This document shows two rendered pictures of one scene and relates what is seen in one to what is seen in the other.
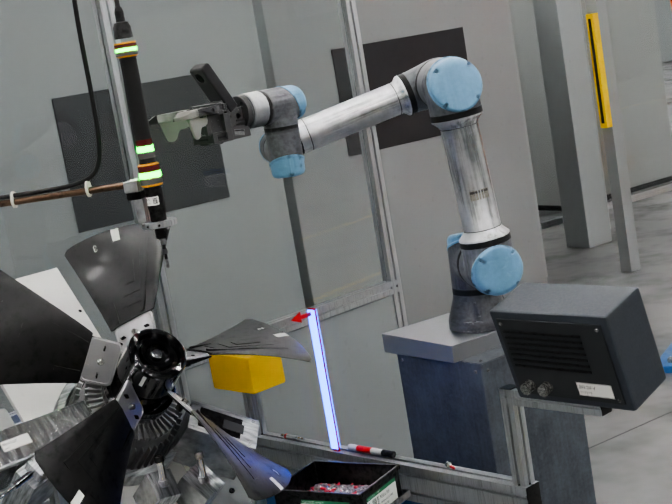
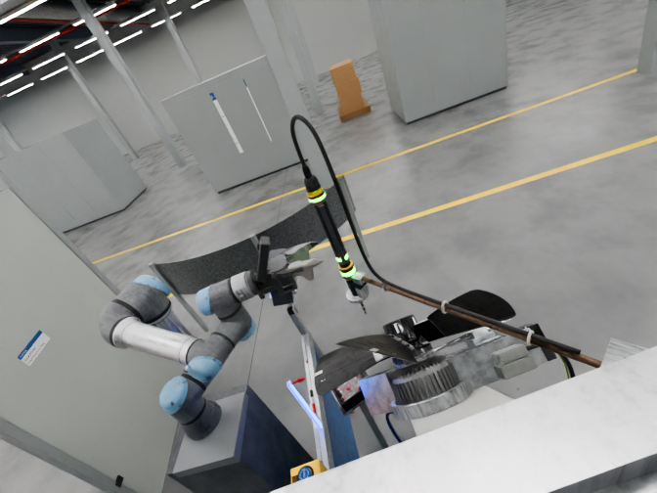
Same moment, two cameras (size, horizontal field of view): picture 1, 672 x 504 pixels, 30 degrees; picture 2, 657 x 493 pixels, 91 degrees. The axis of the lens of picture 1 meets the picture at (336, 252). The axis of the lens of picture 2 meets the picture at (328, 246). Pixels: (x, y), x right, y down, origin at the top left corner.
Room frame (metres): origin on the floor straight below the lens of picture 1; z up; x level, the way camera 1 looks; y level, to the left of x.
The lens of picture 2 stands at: (3.03, 0.83, 2.13)
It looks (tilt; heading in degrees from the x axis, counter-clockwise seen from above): 33 degrees down; 224
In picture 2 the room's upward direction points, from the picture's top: 24 degrees counter-clockwise
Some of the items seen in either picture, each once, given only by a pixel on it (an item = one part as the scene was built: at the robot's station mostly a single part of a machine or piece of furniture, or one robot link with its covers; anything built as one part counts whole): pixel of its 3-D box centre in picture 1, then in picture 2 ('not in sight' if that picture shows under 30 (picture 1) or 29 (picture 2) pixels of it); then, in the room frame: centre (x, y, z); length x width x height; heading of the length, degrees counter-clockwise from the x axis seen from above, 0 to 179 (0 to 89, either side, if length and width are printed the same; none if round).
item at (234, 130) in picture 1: (220, 120); (273, 277); (2.61, 0.19, 1.63); 0.12 x 0.08 x 0.09; 131
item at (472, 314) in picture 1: (478, 304); (197, 415); (2.92, -0.31, 1.09); 0.15 x 0.15 x 0.10
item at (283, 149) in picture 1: (284, 150); (234, 325); (2.73, 0.07, 1.54); 0.11 x 0.08 x 0.11; 9
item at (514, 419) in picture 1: (516, 435); (296, 321); (2.32, -0.28, 0.96); 0.03 x 0.03 x 0.20; 41
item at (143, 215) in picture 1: (150, 203); (356, 284); (2.48, 0.35, 1.50); 0.09 x 0.07 x 0.10; 76
